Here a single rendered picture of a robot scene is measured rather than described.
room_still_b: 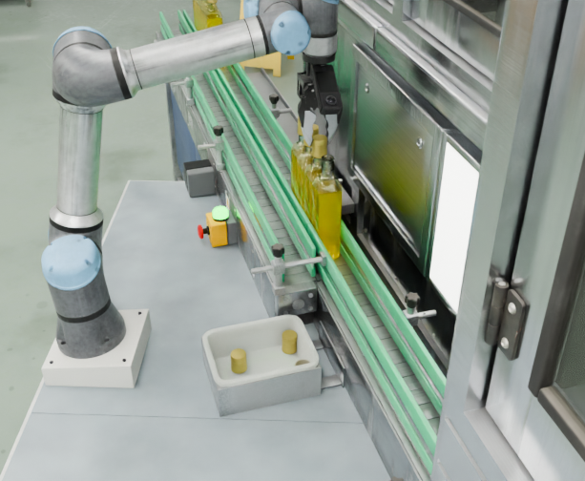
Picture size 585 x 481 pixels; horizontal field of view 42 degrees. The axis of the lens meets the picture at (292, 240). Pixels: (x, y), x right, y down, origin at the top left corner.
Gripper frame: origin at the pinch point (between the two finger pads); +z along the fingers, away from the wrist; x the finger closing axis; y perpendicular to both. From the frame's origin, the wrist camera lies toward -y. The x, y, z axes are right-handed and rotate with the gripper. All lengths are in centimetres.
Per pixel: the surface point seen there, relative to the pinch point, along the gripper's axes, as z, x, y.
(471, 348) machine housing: -35, 16, -106
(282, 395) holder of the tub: 38, 18, -38
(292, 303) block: 29.8, 10.9, -19.1
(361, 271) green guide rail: 23.3, -4.8, -19.7
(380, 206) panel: 14.3, -12.6, -8.2
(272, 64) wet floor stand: 108, -56, 314
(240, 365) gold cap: 36, 25, -30
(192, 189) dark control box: 37, 25, 48
